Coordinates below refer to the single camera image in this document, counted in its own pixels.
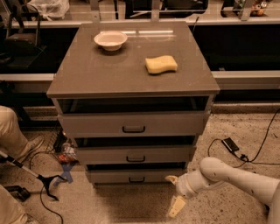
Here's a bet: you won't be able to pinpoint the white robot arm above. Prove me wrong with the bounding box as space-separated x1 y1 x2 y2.
165 157 280 224

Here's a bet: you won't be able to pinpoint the person leg beige trousers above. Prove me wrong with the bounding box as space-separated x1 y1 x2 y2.
0 106 31 160

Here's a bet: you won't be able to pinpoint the wire basket with items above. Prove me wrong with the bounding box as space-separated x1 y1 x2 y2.
45 127 78 164

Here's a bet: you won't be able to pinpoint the white plastic bag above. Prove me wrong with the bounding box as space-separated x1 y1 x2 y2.
28 0 70 21

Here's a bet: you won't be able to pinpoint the black pedal device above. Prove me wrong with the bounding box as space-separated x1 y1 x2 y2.
5 185 31 202

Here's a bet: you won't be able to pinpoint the grey top drawer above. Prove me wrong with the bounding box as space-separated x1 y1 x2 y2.
58 111 209 137

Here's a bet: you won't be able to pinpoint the grey drawer cabinet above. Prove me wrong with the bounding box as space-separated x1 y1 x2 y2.
46 20 221 187

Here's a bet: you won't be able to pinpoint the yellow sponge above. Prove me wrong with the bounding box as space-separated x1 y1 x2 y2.
145 55 178 74

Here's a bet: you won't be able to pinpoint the white bowl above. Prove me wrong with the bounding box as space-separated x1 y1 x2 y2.
94 31 128 52

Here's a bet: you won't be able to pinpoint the black floor cable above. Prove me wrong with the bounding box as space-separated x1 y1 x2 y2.
207 108 280 169

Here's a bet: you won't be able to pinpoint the grey drawer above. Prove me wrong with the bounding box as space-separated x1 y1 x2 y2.
58 111 209 137
86 169 186 185
77 145 196 165

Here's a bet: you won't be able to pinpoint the blue tape cross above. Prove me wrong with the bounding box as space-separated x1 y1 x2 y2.
61 162 76 184

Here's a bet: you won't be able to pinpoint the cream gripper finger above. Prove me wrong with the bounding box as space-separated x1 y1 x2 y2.
165 175 179 185
168 196 186 218

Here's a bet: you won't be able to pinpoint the black power adapter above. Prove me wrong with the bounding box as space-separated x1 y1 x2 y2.
221 137 239 152

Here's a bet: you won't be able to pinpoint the black reacher grabber tool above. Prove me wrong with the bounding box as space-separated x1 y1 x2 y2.
0 150 66 200

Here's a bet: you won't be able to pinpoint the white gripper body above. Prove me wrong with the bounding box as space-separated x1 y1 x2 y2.
175 170 205 200

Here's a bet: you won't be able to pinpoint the grey shoe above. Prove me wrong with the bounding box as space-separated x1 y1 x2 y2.
25 136 45 154

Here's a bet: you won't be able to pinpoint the person knee beige trousers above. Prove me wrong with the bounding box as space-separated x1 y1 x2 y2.
0 185 28 224

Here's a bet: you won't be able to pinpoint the grey middle drawer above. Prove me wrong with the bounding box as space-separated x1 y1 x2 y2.
77 145 196 165

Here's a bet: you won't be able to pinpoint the black chair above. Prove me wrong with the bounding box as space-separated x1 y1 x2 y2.
0 0 44 69

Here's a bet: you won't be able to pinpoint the grey bottom drawer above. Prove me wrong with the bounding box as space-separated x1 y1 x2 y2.
86 169 186 185

